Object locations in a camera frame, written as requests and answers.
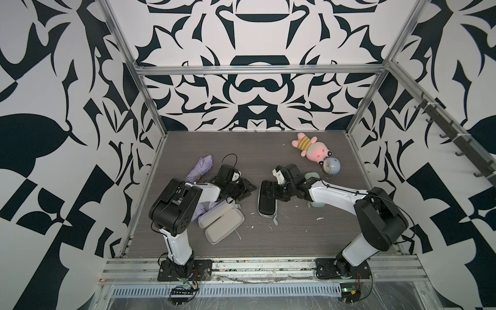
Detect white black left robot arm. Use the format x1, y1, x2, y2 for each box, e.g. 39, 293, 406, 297
149, 164, 257, 271

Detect white perforated cable tray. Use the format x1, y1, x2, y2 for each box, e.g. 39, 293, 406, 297
112, 283, 342, 298

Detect blue round alarm clock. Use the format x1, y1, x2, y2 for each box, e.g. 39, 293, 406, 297
321, 157, 341, 178

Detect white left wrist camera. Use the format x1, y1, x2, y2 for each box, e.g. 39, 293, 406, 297
231, 172, 241, 182

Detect pink plush pig toy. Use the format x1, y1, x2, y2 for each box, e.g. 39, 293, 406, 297
291, 133, 333, 165

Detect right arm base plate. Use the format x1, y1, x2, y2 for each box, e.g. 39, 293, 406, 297
315, 256, 371, 280

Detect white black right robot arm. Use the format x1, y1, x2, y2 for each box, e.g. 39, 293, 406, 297
263, 164, 409, 277

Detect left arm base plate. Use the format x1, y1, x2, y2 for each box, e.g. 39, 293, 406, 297
158, 258, 213, 282

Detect lavender folded umbrella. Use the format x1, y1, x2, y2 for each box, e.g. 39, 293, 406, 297
192, 202, 210, 221
185, 155, 213, 183

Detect lavender open umbrella case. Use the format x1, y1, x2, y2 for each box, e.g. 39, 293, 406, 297
205, 209, 245, 245

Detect aluminium cage frame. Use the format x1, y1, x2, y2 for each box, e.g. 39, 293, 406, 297
102, 1, 495, 262

